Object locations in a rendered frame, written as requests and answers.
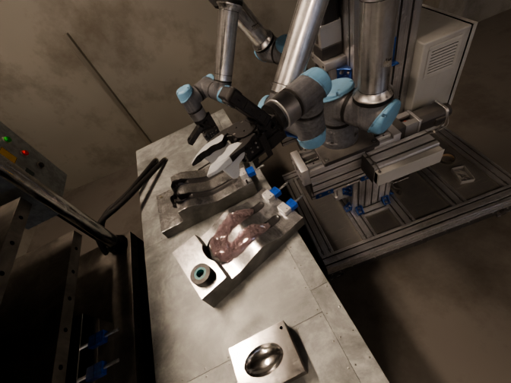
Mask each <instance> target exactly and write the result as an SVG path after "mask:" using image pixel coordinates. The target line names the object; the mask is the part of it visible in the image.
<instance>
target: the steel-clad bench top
mask: <svg viewBox="0 0 511 383"><path fill-rule="evenodd" d="M211 117H212V118H213V120H214V122H215V123H216V125H217V127H218V129H219V131H222V130H224V129H225V128H228V127H230V126H231V125H232V122H231V121H230V119H229V118H228V116H227V114H226V113H225V111H224V109H221V110H219V111H217V112H215V113H213V114H211ZM221 126H222V127H221ZM195 127H196V124H195V123H192V124H191V125H188V126H186V127H185V128H182V129H180V130H178V131H176V132H174V133H172V134H171V135H167V136H166V137H164V138H161V139H160V140H158V141H155V142H154V143H152V144H149V145H148V146H146V147H143V148H142V149H140V150H137V151H136V159H137V167H138V176H140V175H141V173H142V172H143V171H144V170H145V168H146V167H147V166H148V165H149V163H150V162H151V161H152V160H153V159H154V158H155V157H156V158H157V159H158V161H157V163H156V164H155V165H154V167H155V166H156V165H157V164H158V163H159V162H160V160H161V159H162V158H164V157H166V158H167V161H166V162H165V164H164V165H162V167H161V168H159V170H158V171H156V173H155V174H153V175H152V177H150V178H149V180H148V181H147V182H146V183H145V184H144V185H143V186H142V187H141V188H140V189H139V194H140V203H141V221H142V229H143V239H144V256H145V265H146V274H147V284H148V301H149V310H150V319H151V336H152V345H153V354H154V372H155V381H156V383H237V380H236V375H235V371H234V369H233V363H232V361H231V358H230V352H229V350H228V349H229V348H231V347H232V346H234V345H236V344H238V343H240V342H242V341H244V340H246V339H248V338H250V337H251V336H253V335H255V334H257V333H259V332H261V331H263V330H265V329H267V328H269V327H271V326H272V325H274V324H277V323H278V322H280V321H283V320H284V322H285V323H286V324H287V326H288V328H289V330H290V332H291V335H292V337H293V339H294V342H295V344H296V346H297V349H298V350H299V353H300V355H301V358H302V360H303V363H304V365H305V367H306V370H307V371H308V374H306V375H304V376H302V377H300V378H298V379H297V380H295V381H292V382H291V383H389V381H388V379H387V377H386V376H385V374H384V373H383V371H382V370H381V368H380V367H379V364H378V363H377V361H376V360H375V358H374V356H373V354H372V353H371V352H370V350H369V348H368V346H367V345H366V343H365V342H364V340H363V338H362V337H361V335H360V333H359V331H358V330H357V328H356V327H355V325H354V323H353V322H352V320H351V318H350V317H349V315H348V313H347V312H346V310H345V309H344V306H343V305H342V304H341V302H340V300H339V299H338V297H337V296H336V294H335V292H334V290H333V289H332V287H331V285H330V284H329V282H328V281H327V279H326V278H325V275H324V274H323V272H322V271H321V269H320V267H319V266H318V264H317V263H316V261H315V259H314V257H313V256H312V254H311V253H310V251H309V249H308V248H307V246H306V244H305V242H304V241H303V240H302V238H301V236H300V234H299V233H298V232H297V231H296V232H295V233H294V234H293V235H292V236H291V237H290V238H289V239H288V240H287V241H286V242H285V243H284V244H283V245H282V246H281V247H280V248H278V249H277V250H276V251H275V252H274V253H273V254H272V255H271V256H270V257H268V258H267V259H266V260H265V261H264V262H263V263H262V264H261V265H260V266H258V267H257V268H256V269H255V270H254V271H253V272H252V273H251V274H250V275H249V276H248V277H247V278H246V279H245V280H244V281H243V282H242V283H240V284H239V285H238V286H237V287H236V288H235V289H234V290H233V291H232V292H231V293H229V294H228V295H227V296H226V297H225V298H224V299H223V300H222V301H221V302H219V303H218V304H217V305H216V306H215V307H214V308H213V307H211V306H210V305H209V304H207V303H206V302H204V301H203V300H201V298H200V296H199V295H198V294H197V292H196V290H195V288H194V287H193V285H192V284H191V282H190V281H189V278H188V277H187V276H186V274H185V272H184V271H183V269H182V268H181V266H180V265H179V263H178V261H177V260H176V258H175V257H174V255H173V252H174V251H175V250H177V249H178V248H179V247H180V246H181V245H182V244H183V243H185V242H186V241H187V240H189V239H190V238H191V237H192V236H194V235H197V236H198V237H201V236H203V235H204V234H205V233H206V232H207V231H209V229H210V228H211V227H212V226H213V225H214V224H215V222H216V221H217V220H218V219H219V218H220V216H221V215H222V214H223V213H224V212H225V211H227V210H229V209H230V208H232V207H236V206H238V205H240V204H243V203H245V202H247V201H248V200H249V199H250V198H252V197H253V196H254V195H253V196H252V197H250V198H247V199H246V200H244V201H241V202H240V203H238V204H235V205H234V206H232V207H229V208H227V209H226V210H223V211H221V212H220V213H218V214H215V215H214V216H212V217H209V218H208V219H206V220H203V221H202V222H200V223H197V224H196V225H194V226H191V227H189V228H188V229H185V230H183V231H182V232H180V233H177V234H176V235H174V236H171V237H170V238H167V237H166V236H165V235H164V234H163V233H162V232H161V228H160V218H159V213H158V207H157V197H156V196H158V195H160V194H162V193H164V192H166V191H168V190H170V189H171V187H170V186H171V183H172V182H171V178H170V177H171V176H174V175H175V174H177V173H180V172H185V171H194V170H197V169H199V168H201V167H203V166H204V165H205V164H207V163H209V162H208V161H207V160H206V159H203V160H202V161H201V162H200V163H197V164H196V165H194V166H193V165H192V161H193V160H194V158H195V156H196V155H197V153H198V152H199V151H200V150H201V149H202V148H203V147H204V146H205V145H206V144H207V141H206V140H205V138H204V136H203V134H202V133H201V134H200V135H199V136H198V138H197V140H196V141H195V143H194V144H193V145H190V144H188V141H187V139H188V137H189V136H190V134H191V133H192V131H193V130H194V128H195ZM154 167H153V168H154ZM153 168H152V169H153ZM285 244H286V245H285ZM295 262H296V263H295ZM314 297H315V298H314ZM329 325H330V326H329ZM333 332H334V333H333ZM348 360H349V361H348ZM352 367H353V368H352Z"/></svg>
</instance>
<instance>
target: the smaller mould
mask: <svg viewBox="0 0 511 383"><path fill-rule="evenodd" d="M228 350H229V352H230V358H231V361H232V363H233V369H234V371H235V375H236V380H237V383H291V382H292V381H295V380H297V379H298V378H300V377H302V376H304V375H306V374H308V371H307V370H306V367H305V365H304V363H303V360H302V358H301V355H300V353H299V350H298V349H297V346H296V344H295V342H294V339H293V337H292V335H291V332H290V330H289V328H288V326H287V324H286V323H285V322H284V320H283V321H280V322H278V323H277V324H274V325H272V326H271V327H269V328H267V329H265V330H263V331H261V332H259V333H257V334H255V335H253V336H251V337H250V338H248V339H246V340H244V341H242V342H240V343H238V344H236V345H234V346H232V347H231V348H229V349H228Z"/></svg>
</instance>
